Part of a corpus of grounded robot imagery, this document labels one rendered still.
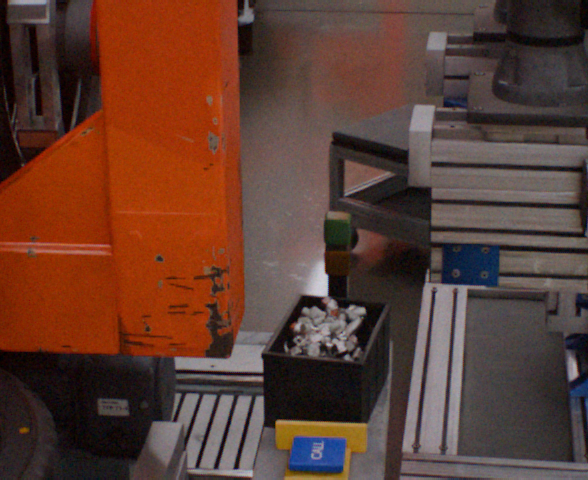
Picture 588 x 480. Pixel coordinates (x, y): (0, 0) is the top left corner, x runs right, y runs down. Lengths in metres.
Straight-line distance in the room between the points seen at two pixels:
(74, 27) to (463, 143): 0.68
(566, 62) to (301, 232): 1.81
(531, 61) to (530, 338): 0.81
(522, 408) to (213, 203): 0.85
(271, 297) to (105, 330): 1.45
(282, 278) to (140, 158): 1.67
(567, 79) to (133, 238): 0.67
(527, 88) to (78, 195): 0.67
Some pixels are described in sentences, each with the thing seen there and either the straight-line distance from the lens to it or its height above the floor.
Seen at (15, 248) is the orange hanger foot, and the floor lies 0.68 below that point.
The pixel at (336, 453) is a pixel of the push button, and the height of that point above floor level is 0.48.
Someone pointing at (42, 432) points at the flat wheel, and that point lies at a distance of 1.79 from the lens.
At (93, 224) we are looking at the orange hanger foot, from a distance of 1.87.
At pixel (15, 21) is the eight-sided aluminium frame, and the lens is 2.08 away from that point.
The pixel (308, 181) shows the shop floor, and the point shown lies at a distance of 4.11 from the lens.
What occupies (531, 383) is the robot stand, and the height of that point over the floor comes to 0.21.
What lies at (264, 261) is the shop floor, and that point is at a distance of 3.54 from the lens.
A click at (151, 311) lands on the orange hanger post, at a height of 0.59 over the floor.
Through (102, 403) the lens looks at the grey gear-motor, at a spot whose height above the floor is 0.34.
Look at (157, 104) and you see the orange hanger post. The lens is 1.77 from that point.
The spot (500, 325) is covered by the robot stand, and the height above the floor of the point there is 0.21.
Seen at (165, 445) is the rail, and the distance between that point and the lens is 1.96.
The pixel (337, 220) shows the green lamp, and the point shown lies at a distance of 2.00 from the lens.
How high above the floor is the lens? 1.39
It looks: 22 degrees down
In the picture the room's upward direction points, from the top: 1 degrees counter-clockwise
